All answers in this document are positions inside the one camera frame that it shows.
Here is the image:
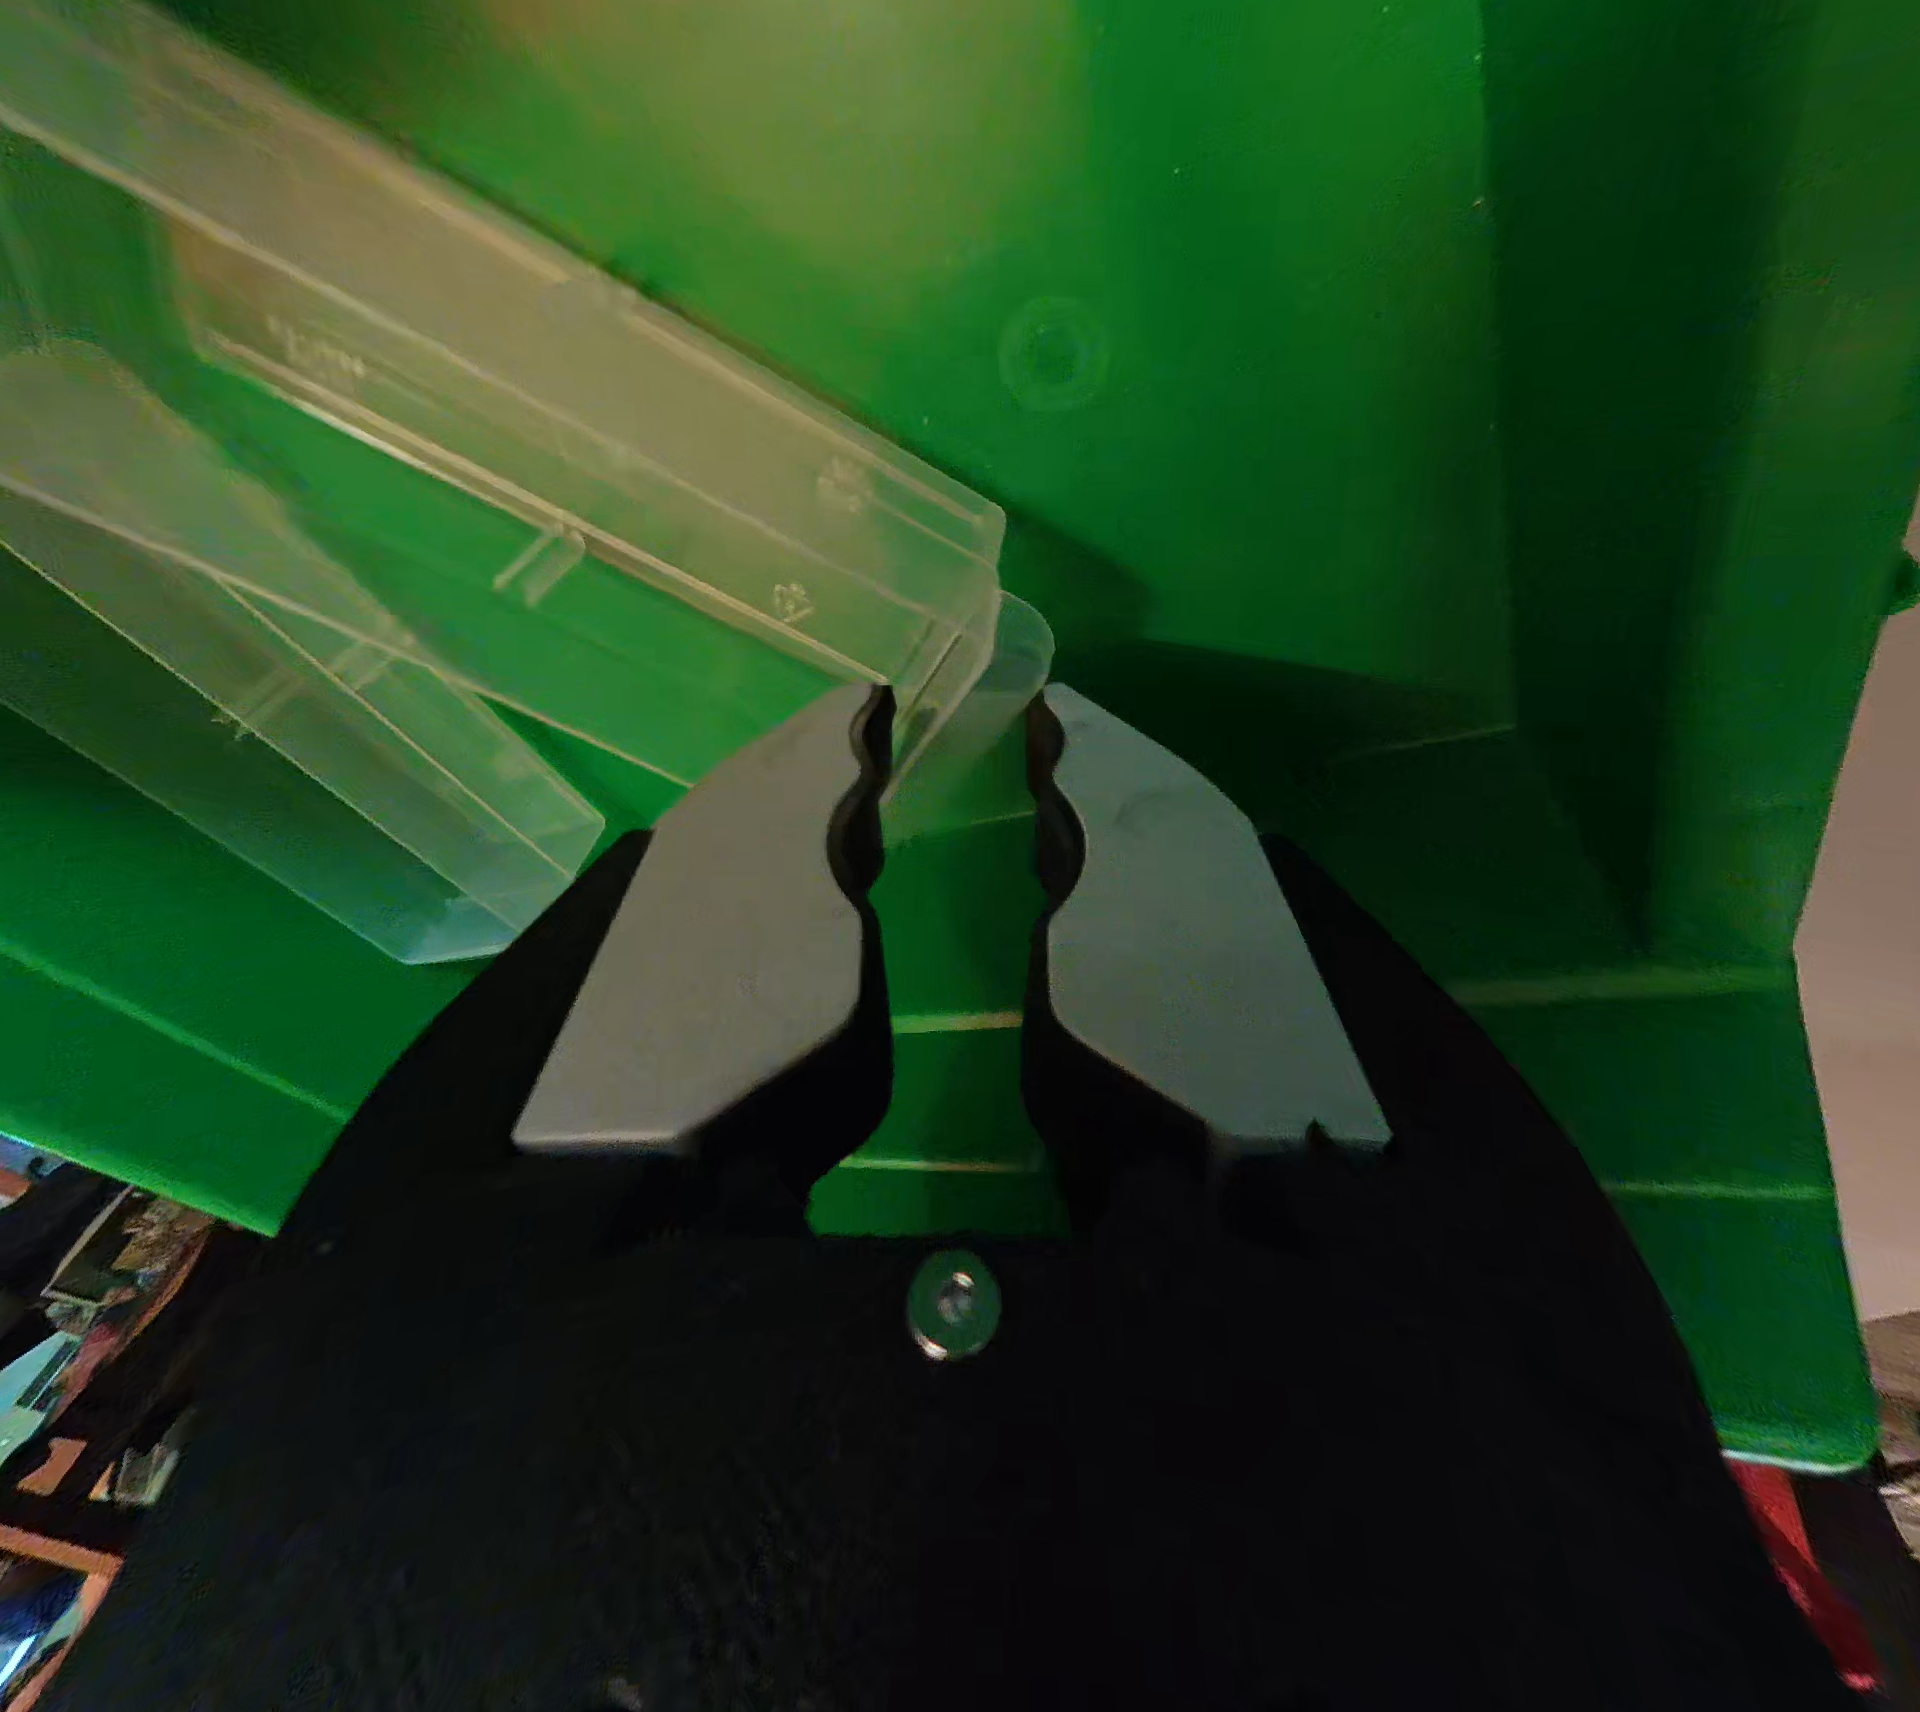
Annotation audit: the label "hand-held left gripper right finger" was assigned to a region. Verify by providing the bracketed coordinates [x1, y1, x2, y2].
[1023, 679, 1395, 1233]

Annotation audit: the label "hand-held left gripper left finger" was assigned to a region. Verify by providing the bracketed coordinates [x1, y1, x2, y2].
[513, 679, 901, 1225]

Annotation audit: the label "clear plastic drawer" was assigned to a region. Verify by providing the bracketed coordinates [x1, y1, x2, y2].
[0, 337, 610, 968]
[0, 0, 1061, 843]

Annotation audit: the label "green plastic bin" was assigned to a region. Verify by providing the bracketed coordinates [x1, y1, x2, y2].
[0, 0, 1920, 1472]

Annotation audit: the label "colourful printed papers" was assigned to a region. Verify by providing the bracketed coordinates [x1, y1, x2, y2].
[0, 1133, 289, 1712]

